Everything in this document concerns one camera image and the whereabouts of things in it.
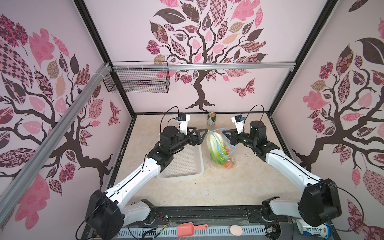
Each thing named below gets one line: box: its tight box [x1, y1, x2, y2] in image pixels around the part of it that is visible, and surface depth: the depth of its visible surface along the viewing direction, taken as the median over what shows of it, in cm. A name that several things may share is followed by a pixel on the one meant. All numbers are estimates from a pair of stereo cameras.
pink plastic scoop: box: [177, 222, 209, 238], surface depth 71 cm
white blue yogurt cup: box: [296, 218, 333, 240], surface depth 66 cm
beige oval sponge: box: [230, 225, 243, 236], surface depth 70 cm
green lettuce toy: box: [207, 132, 229, 166], surface depth 79 cm
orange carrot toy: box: [224, 161, 234, 169], surface depth 79 cm
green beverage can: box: [207, 111, 217, 127], surface depth 108 cm
